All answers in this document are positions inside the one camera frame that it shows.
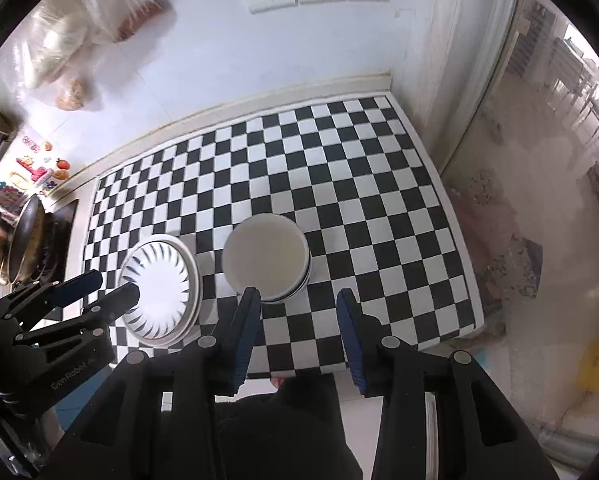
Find metal wok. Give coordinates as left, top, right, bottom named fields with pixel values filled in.
left=4, top=195, right=48, bottom=284

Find silver pipe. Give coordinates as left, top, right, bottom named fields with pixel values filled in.
left=533, top=420, right=599, bottom=462

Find glass window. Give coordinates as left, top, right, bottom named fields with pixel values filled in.
left=439, top=0, right=599, bottom=463

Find black white checkered mat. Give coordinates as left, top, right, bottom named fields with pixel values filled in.
left=82, top=94, right=483, bottom=381

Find clear plastic bag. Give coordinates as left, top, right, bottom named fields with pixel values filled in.
left=10, top=0, right=130, bottom=92

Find bag of red food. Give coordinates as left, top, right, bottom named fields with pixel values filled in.
left=114, top=0, right=173, bottom=44

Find white blue leaf-pattern plate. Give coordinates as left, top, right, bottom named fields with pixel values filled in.
left=118, top=234, right=201, bottom=348

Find colourful wall stickers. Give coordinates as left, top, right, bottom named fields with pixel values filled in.
left=0, top=135, right=73, bottom=197

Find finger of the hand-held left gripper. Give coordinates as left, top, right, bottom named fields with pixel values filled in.
left=4, top=269, right=105, bottom=330
left=14, top=281, right=142, bottom=347

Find bag of brown food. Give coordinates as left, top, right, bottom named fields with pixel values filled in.
left=54, top=74, right=94, bottom=112

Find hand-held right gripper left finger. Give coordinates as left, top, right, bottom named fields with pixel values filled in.
left=52, top=286, right=264, bottom=480

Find white bowl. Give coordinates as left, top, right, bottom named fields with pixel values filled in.
left=260, top=255, right=313, bottom=304
left=222, top=214, right=310, bottom=301

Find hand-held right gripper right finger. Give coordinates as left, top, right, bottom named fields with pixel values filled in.
left=336, top=288, right=555, bottom=480

